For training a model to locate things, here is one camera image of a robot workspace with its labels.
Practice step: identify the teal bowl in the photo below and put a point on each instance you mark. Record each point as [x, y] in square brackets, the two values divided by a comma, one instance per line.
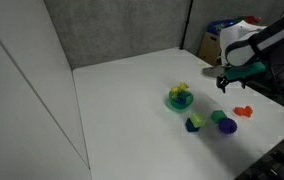
[178, 105]

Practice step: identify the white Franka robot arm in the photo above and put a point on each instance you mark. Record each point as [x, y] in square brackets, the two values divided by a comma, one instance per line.
[242, 50]

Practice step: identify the purple ball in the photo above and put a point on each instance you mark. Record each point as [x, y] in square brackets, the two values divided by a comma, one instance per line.
[228, 126]

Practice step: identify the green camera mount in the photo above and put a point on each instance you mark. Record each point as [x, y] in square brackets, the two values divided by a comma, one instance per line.
[245, 70]

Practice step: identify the blue toy piece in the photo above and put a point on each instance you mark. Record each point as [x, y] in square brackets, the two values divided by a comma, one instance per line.
[183, 98]

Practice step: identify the lime green cube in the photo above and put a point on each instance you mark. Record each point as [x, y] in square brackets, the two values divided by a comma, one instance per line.
[198, 119]

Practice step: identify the dark teal cube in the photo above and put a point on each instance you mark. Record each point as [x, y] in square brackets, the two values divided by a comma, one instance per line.
[190, 126]

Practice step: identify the black tripod stand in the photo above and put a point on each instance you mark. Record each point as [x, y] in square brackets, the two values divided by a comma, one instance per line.
[186, 25]

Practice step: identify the grey metal plate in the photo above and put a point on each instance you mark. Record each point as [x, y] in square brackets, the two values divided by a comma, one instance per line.
[212, 71]

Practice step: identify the yellow toy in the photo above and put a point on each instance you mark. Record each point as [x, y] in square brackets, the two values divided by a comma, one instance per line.
[179, 88]

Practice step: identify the blue container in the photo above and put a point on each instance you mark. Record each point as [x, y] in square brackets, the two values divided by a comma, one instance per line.
[218, 26]

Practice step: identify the orange toy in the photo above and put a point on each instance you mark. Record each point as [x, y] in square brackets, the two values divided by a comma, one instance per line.
[243, 111]

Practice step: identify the cardboard box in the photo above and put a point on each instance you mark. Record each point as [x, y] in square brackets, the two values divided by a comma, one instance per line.
[210, 49]

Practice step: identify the red object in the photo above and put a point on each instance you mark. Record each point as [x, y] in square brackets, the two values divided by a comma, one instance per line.
[253, 19]

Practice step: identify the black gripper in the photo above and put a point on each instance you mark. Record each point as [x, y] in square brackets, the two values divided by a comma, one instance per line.
[224, 79]

